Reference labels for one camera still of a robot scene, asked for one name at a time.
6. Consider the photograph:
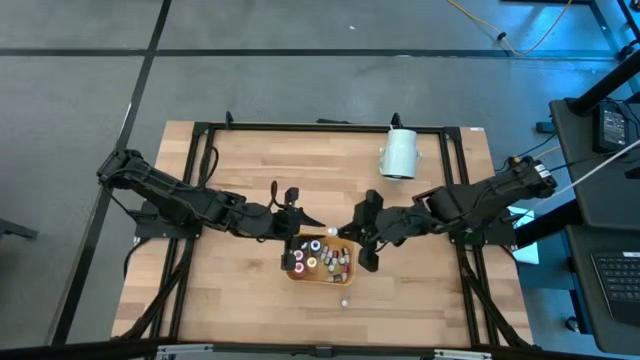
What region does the black camera mounting bar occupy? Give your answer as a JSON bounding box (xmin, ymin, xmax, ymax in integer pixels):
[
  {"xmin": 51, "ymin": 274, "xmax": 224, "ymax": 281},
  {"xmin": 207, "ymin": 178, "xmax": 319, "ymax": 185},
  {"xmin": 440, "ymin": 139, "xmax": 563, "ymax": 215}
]
[{"xmin": 0, "ymin": 338, "xmax": 640, "ymax": 360}]

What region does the black diagonal bar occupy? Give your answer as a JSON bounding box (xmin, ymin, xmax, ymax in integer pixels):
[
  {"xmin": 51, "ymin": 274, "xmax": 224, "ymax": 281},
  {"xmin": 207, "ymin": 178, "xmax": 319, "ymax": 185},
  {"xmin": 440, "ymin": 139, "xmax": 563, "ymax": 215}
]
[{"xmin": 513, "ymin": 198, "xmax": 601, "ymax": 250}]

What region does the black laptop keyboard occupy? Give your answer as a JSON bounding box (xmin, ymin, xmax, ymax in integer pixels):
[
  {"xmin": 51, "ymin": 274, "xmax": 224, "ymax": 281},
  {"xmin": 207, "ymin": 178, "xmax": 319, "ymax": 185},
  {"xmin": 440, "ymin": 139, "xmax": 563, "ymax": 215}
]
[{"xmin": 590, "ymin": 249, "xmax": 640, "ymax": 327}]

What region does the black table frame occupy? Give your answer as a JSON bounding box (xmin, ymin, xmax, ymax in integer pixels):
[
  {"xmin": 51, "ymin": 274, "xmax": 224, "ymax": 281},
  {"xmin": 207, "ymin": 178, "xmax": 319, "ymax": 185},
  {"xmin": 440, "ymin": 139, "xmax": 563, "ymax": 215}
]
[{"xmin": 112, "ymin": 110, "xmax": 534, "ymax": 351}]

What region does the white cylinder roll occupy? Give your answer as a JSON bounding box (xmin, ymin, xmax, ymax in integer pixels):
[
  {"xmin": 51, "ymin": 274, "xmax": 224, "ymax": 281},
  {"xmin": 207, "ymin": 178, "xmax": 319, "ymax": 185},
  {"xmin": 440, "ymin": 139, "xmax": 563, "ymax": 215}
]
[{"xmin": 378, "ymin": 127, "xmax": 420, "ymax": 180}]

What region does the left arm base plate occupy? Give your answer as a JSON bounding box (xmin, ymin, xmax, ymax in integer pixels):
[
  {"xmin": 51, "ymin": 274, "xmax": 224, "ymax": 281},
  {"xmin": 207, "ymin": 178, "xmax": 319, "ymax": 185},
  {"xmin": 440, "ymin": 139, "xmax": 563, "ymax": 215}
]
[{"xmin": 133, "ymin": 199, "xmax": 201, "ymax": 240}]

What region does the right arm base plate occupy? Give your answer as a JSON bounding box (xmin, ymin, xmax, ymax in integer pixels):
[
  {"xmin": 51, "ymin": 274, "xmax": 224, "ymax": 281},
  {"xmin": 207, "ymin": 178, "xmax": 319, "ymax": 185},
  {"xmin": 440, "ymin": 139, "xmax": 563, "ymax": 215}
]
[{"xmin": 446, "ymin": 219, "xmax": 517, "ymax": 246}]

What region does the thick black pole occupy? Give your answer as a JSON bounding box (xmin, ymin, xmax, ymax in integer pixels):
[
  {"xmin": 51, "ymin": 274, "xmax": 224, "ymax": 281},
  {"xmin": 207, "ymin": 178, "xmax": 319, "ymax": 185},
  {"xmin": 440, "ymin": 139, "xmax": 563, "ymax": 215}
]
[{"xmin": 566, "ymin": 49, "xmax": 640, "ymax": 117}]

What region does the black power device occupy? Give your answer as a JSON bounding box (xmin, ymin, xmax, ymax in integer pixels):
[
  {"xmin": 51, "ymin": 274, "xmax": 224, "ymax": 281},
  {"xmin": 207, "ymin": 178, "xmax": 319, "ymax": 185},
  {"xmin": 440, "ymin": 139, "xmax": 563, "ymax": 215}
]
[{"xmin": 592, "ymin": 101, "xmax": 632, "ymax": 154}]

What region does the dark chair base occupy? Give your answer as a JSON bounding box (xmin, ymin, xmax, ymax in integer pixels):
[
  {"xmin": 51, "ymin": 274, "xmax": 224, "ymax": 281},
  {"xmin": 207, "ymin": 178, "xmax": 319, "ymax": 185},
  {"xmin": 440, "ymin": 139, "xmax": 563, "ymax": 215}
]
[{"xmin": 0, "ymin": 218, "xmax": 40, "ymax": 242}]

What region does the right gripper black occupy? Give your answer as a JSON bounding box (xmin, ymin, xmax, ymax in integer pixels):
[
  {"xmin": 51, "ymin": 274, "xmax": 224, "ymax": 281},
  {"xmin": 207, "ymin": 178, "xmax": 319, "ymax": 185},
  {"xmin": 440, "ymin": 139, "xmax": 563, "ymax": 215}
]
[{"xmin": 337, "ymin": 189, "xmax": 426, "ymax": 274}]

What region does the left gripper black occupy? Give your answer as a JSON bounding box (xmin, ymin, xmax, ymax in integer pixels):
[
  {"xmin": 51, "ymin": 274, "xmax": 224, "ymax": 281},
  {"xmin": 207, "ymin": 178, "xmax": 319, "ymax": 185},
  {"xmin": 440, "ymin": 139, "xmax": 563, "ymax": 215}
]
[{"xmin": 244, "ymin": 187, "xmax": 326, "ymax": 272}]

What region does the orange floor cable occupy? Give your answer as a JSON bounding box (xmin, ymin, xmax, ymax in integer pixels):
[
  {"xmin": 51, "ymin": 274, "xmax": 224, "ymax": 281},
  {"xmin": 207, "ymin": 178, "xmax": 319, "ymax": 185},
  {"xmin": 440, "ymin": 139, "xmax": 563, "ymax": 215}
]
[{"xmin": 446, "ymin": 0, "xmax": 574, "ymax": 57}]

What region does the black desk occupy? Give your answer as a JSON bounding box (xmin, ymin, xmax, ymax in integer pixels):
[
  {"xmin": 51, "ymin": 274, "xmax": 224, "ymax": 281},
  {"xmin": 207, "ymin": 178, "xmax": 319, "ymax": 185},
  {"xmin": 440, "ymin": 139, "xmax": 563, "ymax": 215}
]
[
  {"xmin": 548, "ymin": 97, "xmax": 640, "ymax": 231},
  {"xmin": 563, "ymin": 224, "xmax": 640, "ymax": 357}
]

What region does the yellow plastic bin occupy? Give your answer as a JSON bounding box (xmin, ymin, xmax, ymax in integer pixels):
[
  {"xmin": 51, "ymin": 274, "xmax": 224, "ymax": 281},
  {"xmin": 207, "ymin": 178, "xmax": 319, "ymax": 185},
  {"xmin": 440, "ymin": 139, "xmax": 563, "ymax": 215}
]
[{"xmin": 284, "ymin": 233, "xmax": 358, "ymax": 287}]

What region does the white cable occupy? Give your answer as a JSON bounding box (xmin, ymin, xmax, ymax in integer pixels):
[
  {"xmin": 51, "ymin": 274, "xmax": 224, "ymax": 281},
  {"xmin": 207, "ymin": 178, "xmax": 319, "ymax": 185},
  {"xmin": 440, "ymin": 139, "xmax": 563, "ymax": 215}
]
[{"xmin": 549, "ymin": 139, "xmax": 640, "ymax": 199}]

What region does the white-blue paper sheet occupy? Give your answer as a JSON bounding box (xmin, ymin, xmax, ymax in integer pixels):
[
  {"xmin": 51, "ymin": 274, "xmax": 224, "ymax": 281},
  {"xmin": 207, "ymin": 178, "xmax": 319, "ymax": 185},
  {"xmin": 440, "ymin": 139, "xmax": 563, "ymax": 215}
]
[{"xmin": 503, "ymin": 204, "xmax": 542, "ymax": 266}]

